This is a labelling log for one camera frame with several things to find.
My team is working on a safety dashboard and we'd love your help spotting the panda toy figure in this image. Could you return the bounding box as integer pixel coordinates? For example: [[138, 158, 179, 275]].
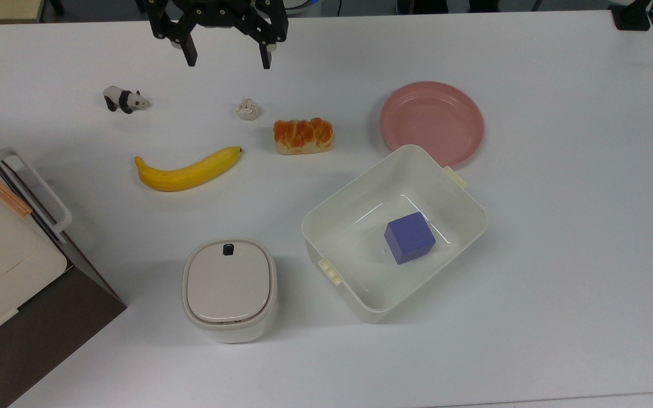
[[103, 86, 151, 114]]

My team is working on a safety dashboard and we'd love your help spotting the black stand base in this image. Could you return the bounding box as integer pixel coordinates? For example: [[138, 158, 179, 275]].
[[609, 0, 653, 32]]

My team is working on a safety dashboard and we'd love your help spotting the yellow banana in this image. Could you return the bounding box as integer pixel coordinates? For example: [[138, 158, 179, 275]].
[[134, 146, 244, 193]]

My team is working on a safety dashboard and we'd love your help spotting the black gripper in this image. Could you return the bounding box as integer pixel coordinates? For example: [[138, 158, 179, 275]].
[[146, 0, 289, 70]]

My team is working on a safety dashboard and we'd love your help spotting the purple cube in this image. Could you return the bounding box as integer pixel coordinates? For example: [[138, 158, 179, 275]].
[[384, 211, 436, 265]]

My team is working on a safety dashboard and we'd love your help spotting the golden bread loaf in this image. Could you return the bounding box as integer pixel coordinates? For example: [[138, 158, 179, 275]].
[[273, 117, 334, 155]]

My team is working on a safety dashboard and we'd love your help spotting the crumpled white paper ball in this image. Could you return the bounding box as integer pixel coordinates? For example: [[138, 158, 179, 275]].
[[236, 97, 261, 121]]

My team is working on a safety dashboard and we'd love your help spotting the cream lidded trash can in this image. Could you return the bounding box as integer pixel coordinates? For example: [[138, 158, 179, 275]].
[[181, 238, 278, 344]]

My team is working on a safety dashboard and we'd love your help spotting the pink plate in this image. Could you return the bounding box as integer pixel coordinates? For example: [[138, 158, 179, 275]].
[[380, 81, 485, 169]]

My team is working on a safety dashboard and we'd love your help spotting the white plastic bin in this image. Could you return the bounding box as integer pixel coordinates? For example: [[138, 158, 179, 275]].
[[302, 144, 489, 324]]

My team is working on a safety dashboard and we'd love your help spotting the dark brown drawer cabinet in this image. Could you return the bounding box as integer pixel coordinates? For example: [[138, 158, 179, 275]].
[[0, 124, 128, 408]]

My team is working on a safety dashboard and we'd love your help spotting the beige desk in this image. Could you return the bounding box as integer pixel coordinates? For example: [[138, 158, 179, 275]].
[[0, 0, 45, 25]]

